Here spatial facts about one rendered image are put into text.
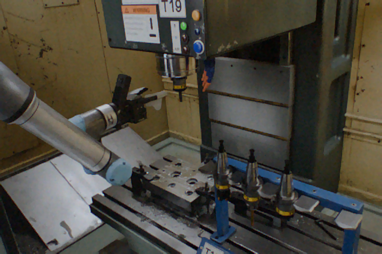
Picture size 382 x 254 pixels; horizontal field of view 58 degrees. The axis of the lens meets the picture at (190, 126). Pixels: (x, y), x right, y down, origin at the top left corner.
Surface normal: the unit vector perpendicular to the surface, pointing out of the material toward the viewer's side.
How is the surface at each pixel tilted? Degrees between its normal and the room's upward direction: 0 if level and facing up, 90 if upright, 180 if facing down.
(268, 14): 90
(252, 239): 0
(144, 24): 90
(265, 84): 90
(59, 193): 24
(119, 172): 90
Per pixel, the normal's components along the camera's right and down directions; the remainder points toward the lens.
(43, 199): 0.23, -0.75
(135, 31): -0.67, 0.34
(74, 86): 0.74, 0.22
